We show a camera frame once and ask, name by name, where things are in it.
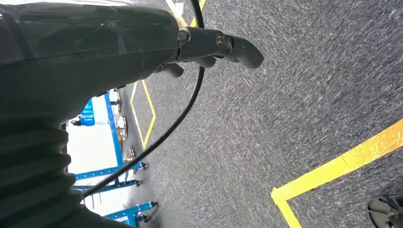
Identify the yellow floor tape square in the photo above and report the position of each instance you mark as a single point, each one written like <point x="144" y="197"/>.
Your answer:
<point x="346" y="160"/>
<point x="154" y="117"/>

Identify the chrome stanchion post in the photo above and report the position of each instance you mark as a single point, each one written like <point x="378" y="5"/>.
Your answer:
<point x="121" y="127"/>
<point x="129" y="154"/>
<point x="114" y="96"/>

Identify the blue plastic crate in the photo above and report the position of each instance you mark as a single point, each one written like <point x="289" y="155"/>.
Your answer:
<point x="86" y="113"/>

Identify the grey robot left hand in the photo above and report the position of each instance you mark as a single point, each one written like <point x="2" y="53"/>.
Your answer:
<point x="78" y="47"/>

